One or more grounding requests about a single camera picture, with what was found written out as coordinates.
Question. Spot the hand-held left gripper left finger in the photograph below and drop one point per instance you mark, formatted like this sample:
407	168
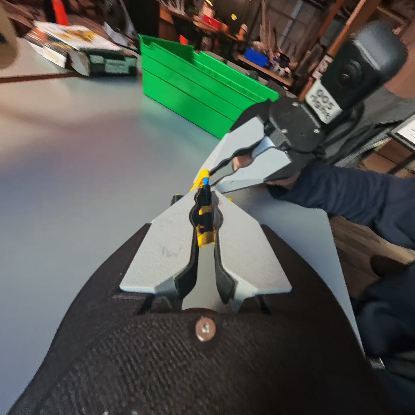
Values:
155	256

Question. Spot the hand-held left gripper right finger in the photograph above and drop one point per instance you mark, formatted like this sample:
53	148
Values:
253	259

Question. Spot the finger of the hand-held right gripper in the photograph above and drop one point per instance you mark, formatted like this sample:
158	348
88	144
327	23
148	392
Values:
236	139
259	171

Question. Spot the yellow and black lego model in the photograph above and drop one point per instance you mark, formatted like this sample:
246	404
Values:
205	233

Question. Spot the green plastic bin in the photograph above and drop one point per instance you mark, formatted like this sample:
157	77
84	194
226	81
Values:
194	94

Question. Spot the person's right forearm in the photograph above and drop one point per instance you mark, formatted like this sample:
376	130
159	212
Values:
356	201

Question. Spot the lego set cardboard box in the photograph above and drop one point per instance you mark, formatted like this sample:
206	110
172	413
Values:
81	39

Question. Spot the person's right hand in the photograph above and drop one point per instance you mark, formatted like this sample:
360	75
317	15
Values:
283	182

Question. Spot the blue plastic bin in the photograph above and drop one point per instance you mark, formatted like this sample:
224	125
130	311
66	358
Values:
256	56

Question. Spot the person's dark clothing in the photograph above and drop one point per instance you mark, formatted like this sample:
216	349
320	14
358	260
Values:
389	311

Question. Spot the orange traffic cone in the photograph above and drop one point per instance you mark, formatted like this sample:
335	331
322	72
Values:
60	11

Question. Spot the wooden post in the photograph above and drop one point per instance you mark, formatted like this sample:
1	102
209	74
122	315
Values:
349	32

